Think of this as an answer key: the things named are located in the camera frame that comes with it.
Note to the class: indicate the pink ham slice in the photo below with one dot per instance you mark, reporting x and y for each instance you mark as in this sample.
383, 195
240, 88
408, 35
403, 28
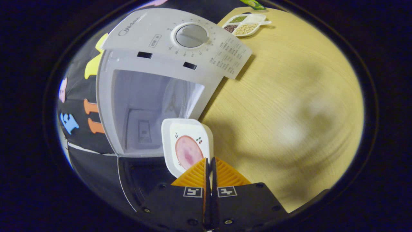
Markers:
188, 151

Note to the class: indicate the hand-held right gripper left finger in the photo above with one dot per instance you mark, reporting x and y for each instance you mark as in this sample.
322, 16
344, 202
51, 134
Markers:
173, 206

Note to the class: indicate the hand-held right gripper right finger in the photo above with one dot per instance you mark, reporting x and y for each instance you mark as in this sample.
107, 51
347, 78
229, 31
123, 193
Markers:
244, 206

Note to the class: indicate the white microwave oven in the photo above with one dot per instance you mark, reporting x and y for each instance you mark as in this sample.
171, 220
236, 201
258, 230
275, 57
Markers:
154, 32

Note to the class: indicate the white square plate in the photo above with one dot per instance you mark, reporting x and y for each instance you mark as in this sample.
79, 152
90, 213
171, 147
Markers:
170, 129

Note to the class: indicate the white divided dish of beans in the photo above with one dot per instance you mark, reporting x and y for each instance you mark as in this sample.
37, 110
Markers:
246, 29

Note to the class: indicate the green drink bottle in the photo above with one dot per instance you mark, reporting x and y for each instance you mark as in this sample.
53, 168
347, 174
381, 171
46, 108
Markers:
254, 4

